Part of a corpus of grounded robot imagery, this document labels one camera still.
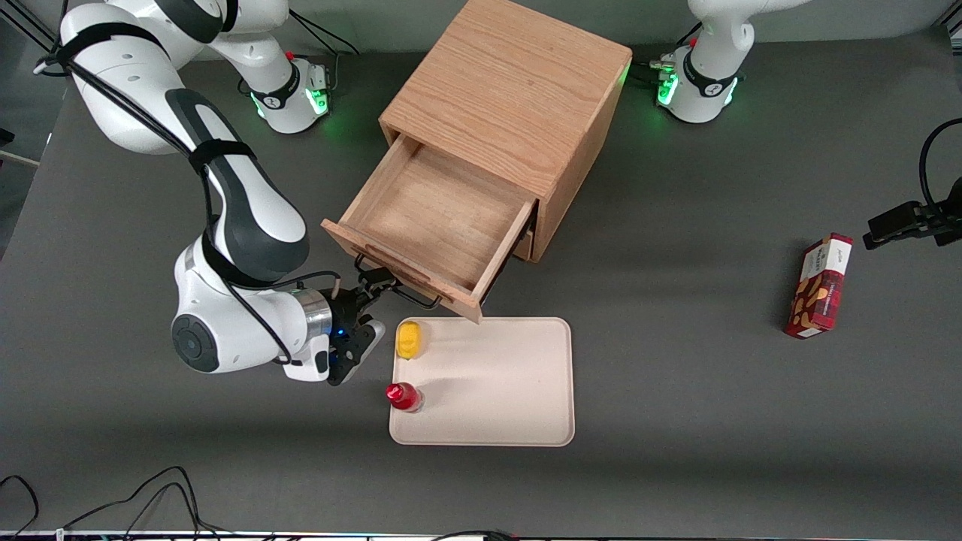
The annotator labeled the oak drawer with worn handle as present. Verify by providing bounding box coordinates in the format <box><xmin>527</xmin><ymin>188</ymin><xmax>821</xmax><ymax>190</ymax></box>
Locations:
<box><xmin>321</xmin><ymin>134</ymin><xmax>541</xmax><ymax>325</ymax></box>

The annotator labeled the oak wooden drawer cabinet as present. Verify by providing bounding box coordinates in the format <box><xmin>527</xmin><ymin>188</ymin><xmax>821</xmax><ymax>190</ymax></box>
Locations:
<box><xmin>380</xmin><ymin>0</ymin><xmax>633</xmax><ymax>264</ymax></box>

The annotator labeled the black metal drawer handle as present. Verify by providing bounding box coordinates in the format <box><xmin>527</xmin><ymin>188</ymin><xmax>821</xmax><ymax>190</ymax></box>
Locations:
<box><xmin>354</xmin><ymin>253</ymin><xmax>443</xmax><ymax>311</ymax></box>

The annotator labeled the beige plastic tray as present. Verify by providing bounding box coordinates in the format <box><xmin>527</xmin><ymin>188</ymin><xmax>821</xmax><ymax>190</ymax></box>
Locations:
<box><xmin>389</xmin><ymin>316</ymin><xmax>576</xmax><ymax>448</ymax></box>

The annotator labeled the black floor cable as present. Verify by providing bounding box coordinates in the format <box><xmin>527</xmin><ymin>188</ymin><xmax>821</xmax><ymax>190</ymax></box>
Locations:
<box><xmin>0</xmin><ymin>474</ymin><xmax>40</xmax><ymax>537</ymax></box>
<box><xmin>63</xmin><ymin>465</ymin><xmax>230</xmax><ymax>540</ymax></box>
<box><xmin>430</xmin><ymin>529</ymin><xmax>521</xmax><ymax>541</ymax></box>

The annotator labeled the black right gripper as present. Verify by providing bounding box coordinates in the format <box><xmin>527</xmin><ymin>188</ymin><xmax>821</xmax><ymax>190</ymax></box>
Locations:
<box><xmin>328</xmin><ymin>268</ymin><xmax>400</xmax><ymax>387</ymax></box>

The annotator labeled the red squeeze bottle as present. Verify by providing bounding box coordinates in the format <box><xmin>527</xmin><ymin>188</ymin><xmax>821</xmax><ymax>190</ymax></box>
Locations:
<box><xmin>386</xmin><ymin>382</ymin><xmax>425</xmax><ymax>414</ymax></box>

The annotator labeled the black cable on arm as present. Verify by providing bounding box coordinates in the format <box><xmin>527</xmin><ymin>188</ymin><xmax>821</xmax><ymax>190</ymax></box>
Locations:
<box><xmin>33</xmin><ymin>41</ymin><xmax>343</xmax><ymax>367</ymax></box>

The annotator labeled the black camera cable loop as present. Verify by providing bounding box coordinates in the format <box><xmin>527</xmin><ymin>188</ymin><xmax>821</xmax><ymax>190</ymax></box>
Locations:
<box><xmin>918</xmin><ymin>117</ymin><xmax>962</xmax><ymax>213</ymax></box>

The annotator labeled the yellow squeeze bottle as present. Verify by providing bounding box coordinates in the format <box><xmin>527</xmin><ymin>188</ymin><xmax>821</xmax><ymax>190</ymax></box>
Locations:
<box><xmin>395</xmin><ymin>321</ymin><xmax>426</xmax><ymax>361</ymax></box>

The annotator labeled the black arm base cable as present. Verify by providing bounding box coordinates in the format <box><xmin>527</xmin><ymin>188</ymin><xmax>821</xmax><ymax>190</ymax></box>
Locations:
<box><xmin>288</xmin><ymin>14</ymin><xmax>362</xmax><ymax>91</ymax></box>
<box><xmin>630</xmin><ymin>21</ymin><xmax>703</xmax><ymax>77</ymax></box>

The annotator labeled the aluminium frame rail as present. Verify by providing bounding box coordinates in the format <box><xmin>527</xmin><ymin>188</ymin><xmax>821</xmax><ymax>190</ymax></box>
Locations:
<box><xmin>0</xmin><ymin>0</ymin><xmax>61</xmax><ymax>46</ymax></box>

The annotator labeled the red plaid snack box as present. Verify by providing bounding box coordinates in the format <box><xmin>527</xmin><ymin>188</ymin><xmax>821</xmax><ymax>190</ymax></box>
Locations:
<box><xmin>784</xmin><ymin>233</ymin><xmax>855</xmax><ymax>340</ymax></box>

